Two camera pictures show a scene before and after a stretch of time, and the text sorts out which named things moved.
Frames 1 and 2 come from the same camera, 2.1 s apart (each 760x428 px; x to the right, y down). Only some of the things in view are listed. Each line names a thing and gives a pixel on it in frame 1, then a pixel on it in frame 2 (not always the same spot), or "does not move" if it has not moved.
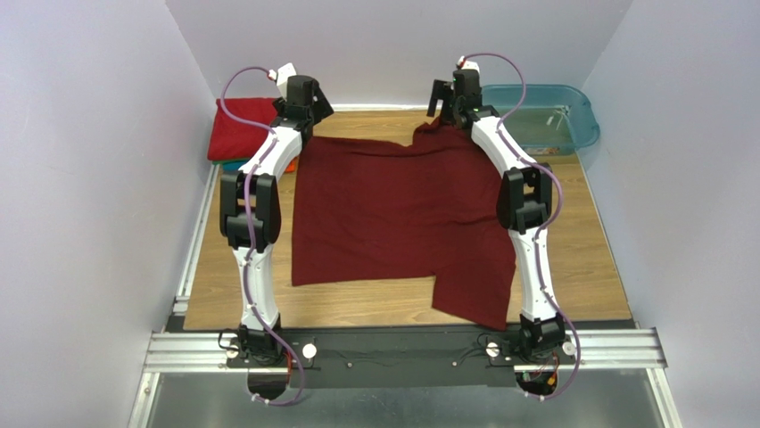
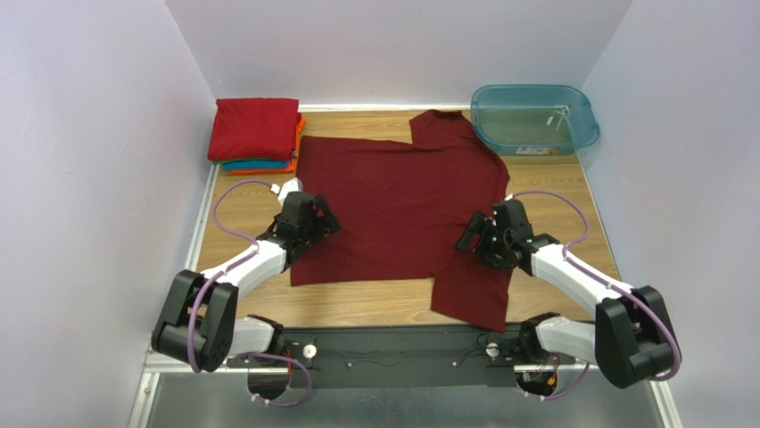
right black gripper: (441, 99) to (475, 233)
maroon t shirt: (372, 211) does not move
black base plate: (405, 356) does not move
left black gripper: (323, 102) to (320, 219)
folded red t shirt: (231, 139) does not move
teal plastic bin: (554, 119) does not move
